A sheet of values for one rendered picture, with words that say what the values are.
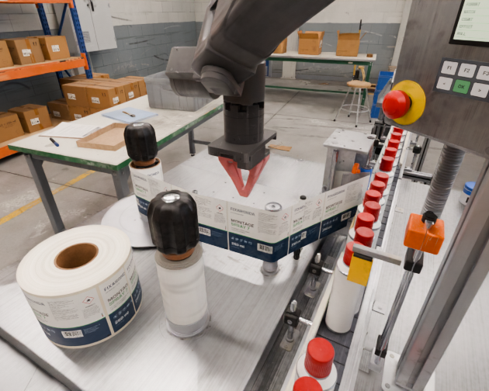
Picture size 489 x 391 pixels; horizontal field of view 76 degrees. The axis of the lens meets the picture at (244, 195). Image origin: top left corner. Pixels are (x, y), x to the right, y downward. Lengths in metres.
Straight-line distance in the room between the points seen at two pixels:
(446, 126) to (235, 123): 0.27
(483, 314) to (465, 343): 0.11
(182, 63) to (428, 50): 0.31
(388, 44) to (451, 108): 7.51
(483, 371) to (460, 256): 0.37
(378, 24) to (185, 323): 7.63
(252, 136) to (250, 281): 0.43
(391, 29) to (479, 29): 7.51
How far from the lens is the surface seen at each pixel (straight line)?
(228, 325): 0.69
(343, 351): 0.68
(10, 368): 0.84
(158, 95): 2.47
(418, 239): 0.46
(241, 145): 0.43
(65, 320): 0.67
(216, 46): 0.33
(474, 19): 0.46
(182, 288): 0.58
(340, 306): 0.64
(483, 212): 0.48
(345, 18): 7.97
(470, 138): 0.46
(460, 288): 0.56
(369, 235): 0.61
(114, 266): 0.64
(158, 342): 0.69
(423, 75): 0.49
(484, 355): 0.87
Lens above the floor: 1.44
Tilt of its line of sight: 31 degrees down
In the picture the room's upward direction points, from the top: straight up
